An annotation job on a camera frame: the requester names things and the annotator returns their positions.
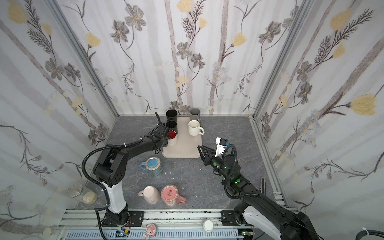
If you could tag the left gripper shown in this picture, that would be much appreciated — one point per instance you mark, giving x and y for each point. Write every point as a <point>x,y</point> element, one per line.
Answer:
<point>166,142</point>

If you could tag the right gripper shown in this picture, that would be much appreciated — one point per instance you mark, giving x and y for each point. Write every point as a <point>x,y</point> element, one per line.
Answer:
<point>208,156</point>

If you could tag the cream white mug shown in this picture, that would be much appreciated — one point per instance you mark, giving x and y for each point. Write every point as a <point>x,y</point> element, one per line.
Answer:
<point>172,138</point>

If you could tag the black and white mug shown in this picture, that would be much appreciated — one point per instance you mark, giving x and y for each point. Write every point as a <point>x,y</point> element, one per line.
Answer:
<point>172,115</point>

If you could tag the white ribbed mug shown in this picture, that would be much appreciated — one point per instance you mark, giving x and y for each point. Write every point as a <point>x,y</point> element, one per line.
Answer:
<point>195,129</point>

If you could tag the grey ceramic mug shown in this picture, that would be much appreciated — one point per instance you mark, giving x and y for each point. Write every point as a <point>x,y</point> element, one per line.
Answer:
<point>195,114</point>

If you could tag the dark pink mug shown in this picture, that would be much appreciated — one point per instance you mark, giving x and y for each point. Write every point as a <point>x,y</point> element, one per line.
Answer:
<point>171,197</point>

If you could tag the light pink mug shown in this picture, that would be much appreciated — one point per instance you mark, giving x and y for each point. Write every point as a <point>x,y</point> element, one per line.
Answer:
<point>150,194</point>

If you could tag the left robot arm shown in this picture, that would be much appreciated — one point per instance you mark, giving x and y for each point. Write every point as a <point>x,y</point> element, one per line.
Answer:
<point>110,170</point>

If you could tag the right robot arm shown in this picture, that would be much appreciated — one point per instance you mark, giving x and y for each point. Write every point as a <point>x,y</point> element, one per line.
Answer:
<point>256,209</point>

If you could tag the blue butterfly mug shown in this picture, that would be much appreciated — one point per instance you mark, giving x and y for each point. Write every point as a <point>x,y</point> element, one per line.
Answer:
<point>153,167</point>

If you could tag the beige rectangular tray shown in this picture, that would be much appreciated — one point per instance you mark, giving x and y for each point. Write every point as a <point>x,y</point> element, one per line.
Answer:
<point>186,145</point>

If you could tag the white round knob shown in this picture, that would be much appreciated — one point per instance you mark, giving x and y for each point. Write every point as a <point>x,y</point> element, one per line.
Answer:
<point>208,226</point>

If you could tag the pink toy figure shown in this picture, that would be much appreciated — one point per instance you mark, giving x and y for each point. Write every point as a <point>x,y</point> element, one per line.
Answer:
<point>150,232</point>

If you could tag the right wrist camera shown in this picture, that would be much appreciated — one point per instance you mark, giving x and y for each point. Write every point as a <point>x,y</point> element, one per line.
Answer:
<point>221,146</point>

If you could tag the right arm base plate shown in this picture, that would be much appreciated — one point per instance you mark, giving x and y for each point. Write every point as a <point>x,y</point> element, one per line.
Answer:
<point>229,218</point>

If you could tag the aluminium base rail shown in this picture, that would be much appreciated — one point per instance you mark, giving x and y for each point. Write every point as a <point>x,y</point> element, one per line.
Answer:
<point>171,225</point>

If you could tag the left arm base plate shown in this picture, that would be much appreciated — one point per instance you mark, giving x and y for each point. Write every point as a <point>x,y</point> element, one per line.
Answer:
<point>136,218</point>

